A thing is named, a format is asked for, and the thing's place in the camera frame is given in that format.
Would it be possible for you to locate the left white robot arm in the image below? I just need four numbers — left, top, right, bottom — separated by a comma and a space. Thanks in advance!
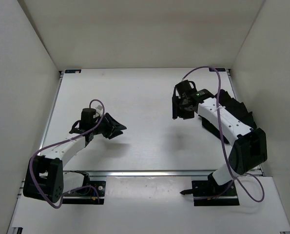
23, 108, 127, 208

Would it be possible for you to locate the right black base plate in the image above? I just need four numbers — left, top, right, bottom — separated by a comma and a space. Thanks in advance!
192, 180, 240, 207

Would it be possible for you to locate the right blue corner label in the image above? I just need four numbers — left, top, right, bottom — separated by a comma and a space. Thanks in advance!
209, 68, 226, 72

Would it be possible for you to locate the black pleated skirt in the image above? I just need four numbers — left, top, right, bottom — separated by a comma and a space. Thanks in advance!
201, 89, 257, 138

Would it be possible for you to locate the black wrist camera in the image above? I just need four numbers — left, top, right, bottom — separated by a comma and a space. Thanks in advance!
175, 80, 197, 96
79, 108, 98, 130

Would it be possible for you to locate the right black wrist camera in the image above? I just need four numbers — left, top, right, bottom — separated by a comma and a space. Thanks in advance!
175, 80, 197, 96

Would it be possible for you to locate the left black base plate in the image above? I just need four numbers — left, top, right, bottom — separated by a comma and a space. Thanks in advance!
62, 175, 106, 205

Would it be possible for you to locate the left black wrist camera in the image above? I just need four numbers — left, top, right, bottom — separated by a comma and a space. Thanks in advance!
79, 108, 98, 130

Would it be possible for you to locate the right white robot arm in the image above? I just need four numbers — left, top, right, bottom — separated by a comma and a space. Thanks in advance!
172, 90, 268, 199

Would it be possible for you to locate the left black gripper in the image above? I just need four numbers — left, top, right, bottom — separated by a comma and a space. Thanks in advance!
92, 112, 127, 139

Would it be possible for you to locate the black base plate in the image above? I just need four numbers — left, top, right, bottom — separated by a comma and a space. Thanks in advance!
192, 180, 240, 207
62, 175, 106, 205

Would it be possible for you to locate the blue corner label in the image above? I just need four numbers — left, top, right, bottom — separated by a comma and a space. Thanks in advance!
64, 69, 81, 74
209, 68, 226, 72

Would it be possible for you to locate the left blue corner label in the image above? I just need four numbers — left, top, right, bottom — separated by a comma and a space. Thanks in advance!
64, 69, 81, 74

